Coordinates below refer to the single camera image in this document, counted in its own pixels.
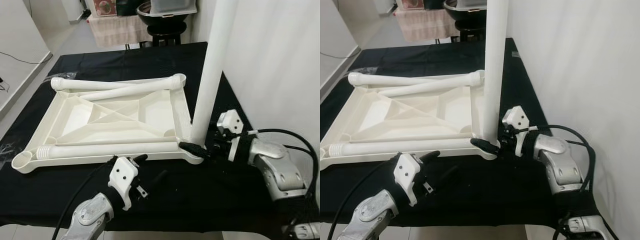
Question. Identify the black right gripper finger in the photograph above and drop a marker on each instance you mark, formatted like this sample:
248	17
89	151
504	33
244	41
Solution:
485	145
194	150

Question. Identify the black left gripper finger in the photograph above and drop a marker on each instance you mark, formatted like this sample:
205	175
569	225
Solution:
140	158
158	179
431	155
446	174

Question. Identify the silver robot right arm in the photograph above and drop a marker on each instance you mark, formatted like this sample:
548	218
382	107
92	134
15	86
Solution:
275	165
557	160

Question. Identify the white plastic table top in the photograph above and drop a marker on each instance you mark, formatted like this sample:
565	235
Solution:
400	112
115	117

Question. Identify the black table cloth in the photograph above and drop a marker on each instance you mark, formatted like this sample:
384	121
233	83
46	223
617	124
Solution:
425	55
125	60

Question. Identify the clear plastic bag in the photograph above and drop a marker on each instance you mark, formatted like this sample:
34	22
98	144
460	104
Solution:
359	71
62	76

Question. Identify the beige cloth covered table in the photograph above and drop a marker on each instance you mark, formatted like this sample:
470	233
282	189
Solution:
425	25
117	30

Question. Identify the crinkled clear plastic wrap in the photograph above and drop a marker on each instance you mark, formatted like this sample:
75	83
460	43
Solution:
6	150

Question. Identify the black bag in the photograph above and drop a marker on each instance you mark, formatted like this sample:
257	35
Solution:
433	4
130	6

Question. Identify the red brown cardboard box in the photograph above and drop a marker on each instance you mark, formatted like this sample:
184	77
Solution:
103	7
409	4

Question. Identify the white cabinet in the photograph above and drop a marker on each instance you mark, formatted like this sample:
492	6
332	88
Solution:
72	9
383	6

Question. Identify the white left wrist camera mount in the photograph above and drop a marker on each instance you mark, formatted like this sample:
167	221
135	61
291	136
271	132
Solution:
122	175
406	172

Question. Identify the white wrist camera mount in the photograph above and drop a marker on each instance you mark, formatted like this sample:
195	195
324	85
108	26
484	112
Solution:
406	172
230	121
515	119
122	175

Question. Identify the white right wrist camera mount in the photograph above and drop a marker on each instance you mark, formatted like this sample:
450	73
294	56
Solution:
515	119
230	121

